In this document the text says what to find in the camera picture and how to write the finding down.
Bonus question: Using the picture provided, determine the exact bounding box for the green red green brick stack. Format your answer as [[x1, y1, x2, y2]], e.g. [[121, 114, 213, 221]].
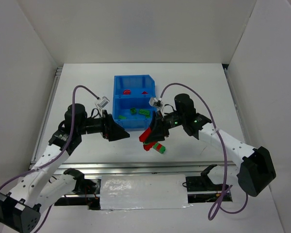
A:
[[153, 142, 166, 154]]

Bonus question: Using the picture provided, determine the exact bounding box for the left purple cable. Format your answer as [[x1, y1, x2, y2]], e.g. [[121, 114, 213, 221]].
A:
[[0, 85, 100, 233]]

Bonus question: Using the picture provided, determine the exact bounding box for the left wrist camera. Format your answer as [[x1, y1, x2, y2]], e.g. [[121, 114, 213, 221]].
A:
[[95, 96, 110, 109]]

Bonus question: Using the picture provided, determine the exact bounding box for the blue near bin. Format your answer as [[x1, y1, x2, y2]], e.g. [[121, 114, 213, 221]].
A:
[[112, 94, 155, 131]]

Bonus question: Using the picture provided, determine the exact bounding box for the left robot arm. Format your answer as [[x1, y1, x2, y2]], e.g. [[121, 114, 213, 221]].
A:
[[0, 103, 130, 233]]

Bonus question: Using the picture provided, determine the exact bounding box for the purple cable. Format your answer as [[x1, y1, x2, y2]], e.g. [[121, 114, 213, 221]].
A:
[[159, 83, 248, 221], [0, 85, 100, 233]]

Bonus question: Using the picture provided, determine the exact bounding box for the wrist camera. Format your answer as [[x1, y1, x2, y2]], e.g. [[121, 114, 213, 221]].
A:
[[95, 96, 110, 109], [149, 97, 164, 115]]

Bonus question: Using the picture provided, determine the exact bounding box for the green sloped 2x2 brick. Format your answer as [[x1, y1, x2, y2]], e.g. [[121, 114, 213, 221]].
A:
[[130, 108, 138, 115]]

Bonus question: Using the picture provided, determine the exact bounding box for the green 2x4 plate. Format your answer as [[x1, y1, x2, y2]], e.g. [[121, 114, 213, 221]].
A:
[[138, 109, 150, 116]]

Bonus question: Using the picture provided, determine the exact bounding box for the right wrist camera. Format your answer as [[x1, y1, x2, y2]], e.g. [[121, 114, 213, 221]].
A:
[[149, 97, 164, 115]]

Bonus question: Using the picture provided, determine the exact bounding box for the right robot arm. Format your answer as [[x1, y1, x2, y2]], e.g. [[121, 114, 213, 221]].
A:
[[139, 94, 276, 197]]

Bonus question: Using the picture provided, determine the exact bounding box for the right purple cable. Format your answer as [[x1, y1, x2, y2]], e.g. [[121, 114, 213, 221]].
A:
[[159, 83, 248, 221]]

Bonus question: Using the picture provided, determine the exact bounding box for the blue bin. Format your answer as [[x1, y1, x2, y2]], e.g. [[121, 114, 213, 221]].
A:
[[113, 75, 156, 96], [112, 94, 155, 131]]

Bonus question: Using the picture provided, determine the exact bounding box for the blue far bin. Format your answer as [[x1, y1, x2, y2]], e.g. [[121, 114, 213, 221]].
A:
[[113, 75, 156, 96]]

